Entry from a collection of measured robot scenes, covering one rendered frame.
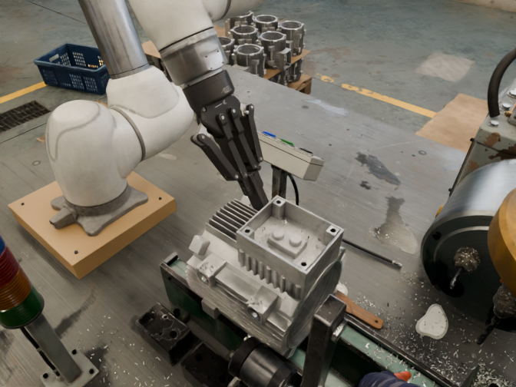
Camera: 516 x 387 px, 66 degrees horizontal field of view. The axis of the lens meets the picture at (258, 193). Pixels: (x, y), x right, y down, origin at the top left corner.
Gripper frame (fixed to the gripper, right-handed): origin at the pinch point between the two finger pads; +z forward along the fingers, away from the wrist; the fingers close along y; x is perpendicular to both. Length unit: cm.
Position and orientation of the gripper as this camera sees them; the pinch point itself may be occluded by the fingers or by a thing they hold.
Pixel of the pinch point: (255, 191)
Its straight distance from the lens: 67.2
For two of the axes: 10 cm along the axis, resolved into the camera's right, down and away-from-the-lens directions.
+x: -6.7, 0.0, 7.4
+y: 6.3, -5.2, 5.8
